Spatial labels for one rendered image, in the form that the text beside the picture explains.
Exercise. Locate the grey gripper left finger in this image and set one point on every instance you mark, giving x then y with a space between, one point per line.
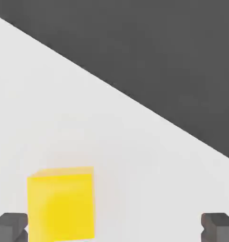
8 225

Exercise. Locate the small yellow cube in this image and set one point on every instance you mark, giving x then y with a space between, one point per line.
61 206

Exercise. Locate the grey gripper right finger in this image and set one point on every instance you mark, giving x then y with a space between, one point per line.
220 226

